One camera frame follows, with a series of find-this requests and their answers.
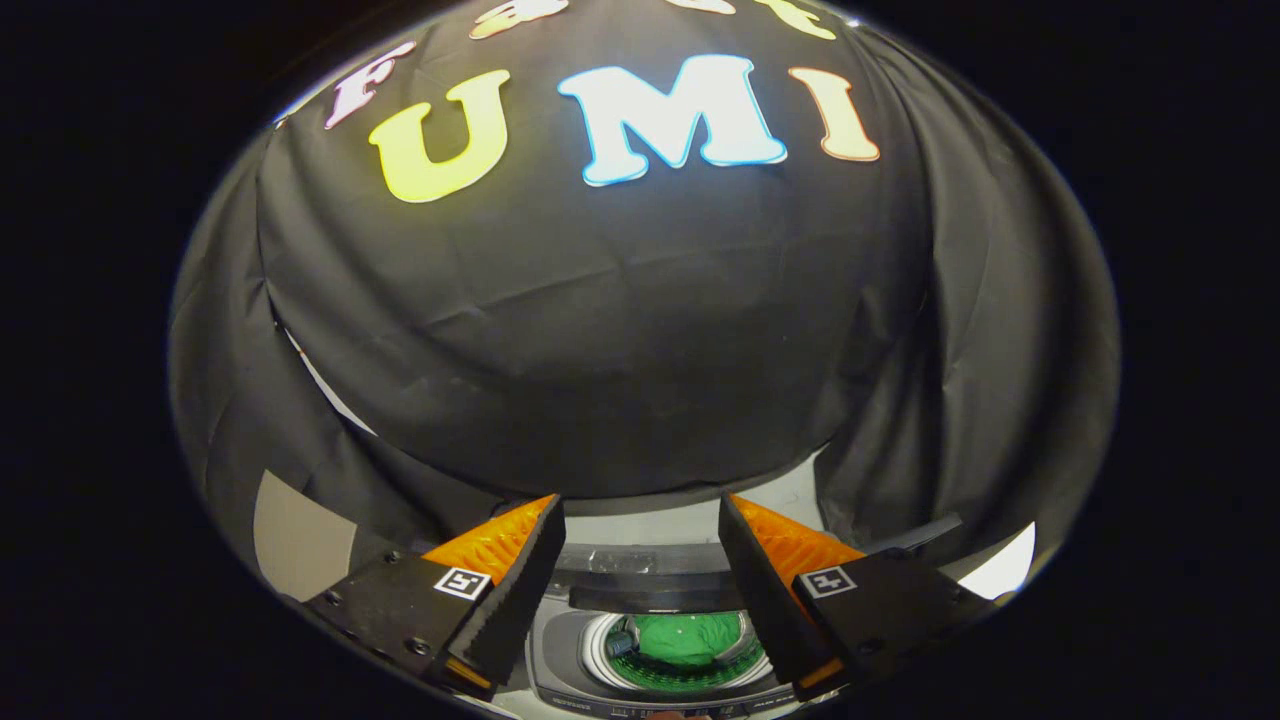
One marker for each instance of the green polo shirt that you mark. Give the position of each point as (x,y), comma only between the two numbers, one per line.
(690,638)

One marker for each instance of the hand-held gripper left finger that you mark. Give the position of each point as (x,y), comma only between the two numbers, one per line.
(505,590)

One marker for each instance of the grey washing machine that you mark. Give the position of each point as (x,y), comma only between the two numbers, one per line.
(565,650)

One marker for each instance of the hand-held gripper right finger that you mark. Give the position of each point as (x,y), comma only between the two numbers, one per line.
(765,590)

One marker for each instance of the black and grey cabinet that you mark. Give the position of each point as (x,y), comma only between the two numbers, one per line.
(300,540)

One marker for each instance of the black backdrop cloth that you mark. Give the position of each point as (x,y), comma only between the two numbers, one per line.
(600,330)

